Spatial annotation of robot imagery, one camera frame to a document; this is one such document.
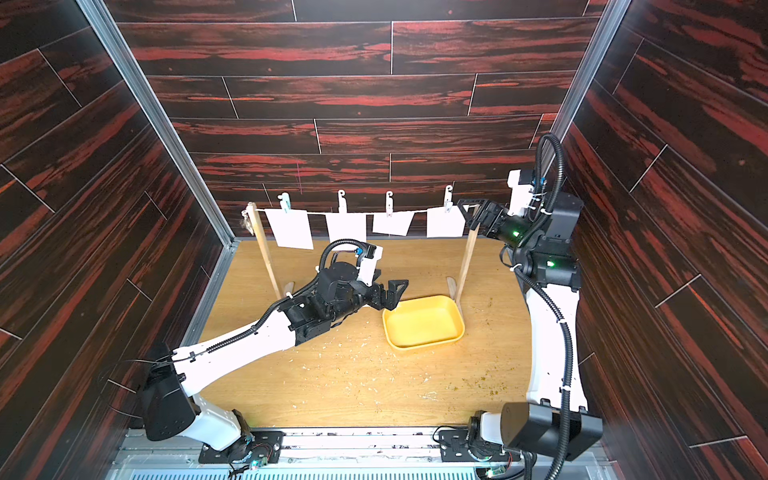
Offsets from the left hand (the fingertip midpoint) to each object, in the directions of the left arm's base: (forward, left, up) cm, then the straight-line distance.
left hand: (397, 279), depth 72 cm
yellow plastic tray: (+4, -9, -28) cm, 29 cm away
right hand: (+10, -18, +15) cm, 26 cm away
